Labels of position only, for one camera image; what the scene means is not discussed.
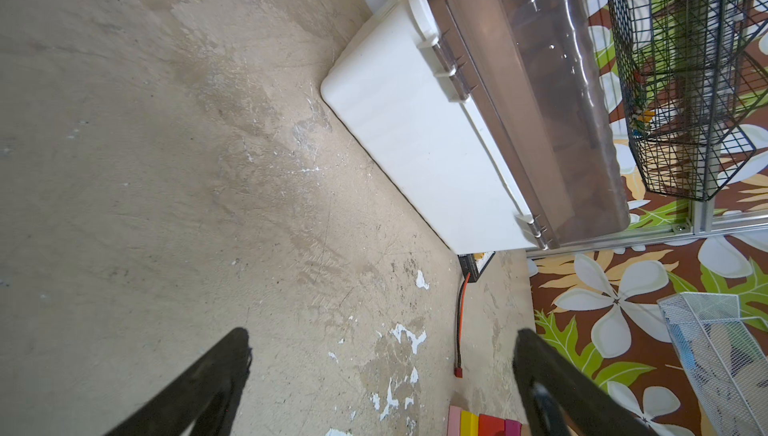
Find red black cable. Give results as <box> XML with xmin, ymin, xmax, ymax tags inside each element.
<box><xmin>453</xmin><ymin>272</ymin><xmax>473</xmax><ymax>380</ymax></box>

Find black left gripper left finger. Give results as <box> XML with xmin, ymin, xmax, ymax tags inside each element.
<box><xmin>108</xmin><ymin>327</ymin><xmax>252</xmax><ymax>435</ymax></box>

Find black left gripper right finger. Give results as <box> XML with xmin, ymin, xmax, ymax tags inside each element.
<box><xmin>513</xmin><ymin>329</ymin><xmax>653</xmax><ymax>435</ymax></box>

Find white box with brown lid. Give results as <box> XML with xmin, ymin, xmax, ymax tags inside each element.
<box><xmin>320</xmin><ymin>0</ymin><xmax>630</xmax><ymax>255</ymax></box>

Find red arch block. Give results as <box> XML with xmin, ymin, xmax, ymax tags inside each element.
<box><xmin>477</xmin><ymin>414</ymin><xmax>506</xmax><ymax>436</ymax></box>

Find magenta rectangular block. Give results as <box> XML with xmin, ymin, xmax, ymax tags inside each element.
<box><xmin>504</xmin><ymin>419</ymin><xmax>523</xmax><ymax>436</ymax></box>

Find white wire basket right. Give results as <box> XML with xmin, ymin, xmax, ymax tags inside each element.
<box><xmin>658</xmin><ymin>292</ymin><xmax>767</xmax><ymax>435</ymax></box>

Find light pink block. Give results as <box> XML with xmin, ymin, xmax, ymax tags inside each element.
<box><xmin>446</xmin><ymin>405</ymin><xmax>462</xmax><ymax>436</ymax></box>

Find black battery pack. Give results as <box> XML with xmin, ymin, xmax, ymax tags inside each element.
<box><xmin>458</xmin><ymin>251</ymin><xmax>495</xmax><ymax>283</ymax></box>

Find yellow block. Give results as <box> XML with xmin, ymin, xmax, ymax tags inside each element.
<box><xmin>460</xmin><ymin>411</ymin><xmax>479</xmax><ymax>436</ymax></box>

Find black wire basket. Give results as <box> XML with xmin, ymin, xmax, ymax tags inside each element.
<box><xmin>608</xmin><ymin>0</ymin><xmax>767</xmax><ymax>202</ymax></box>

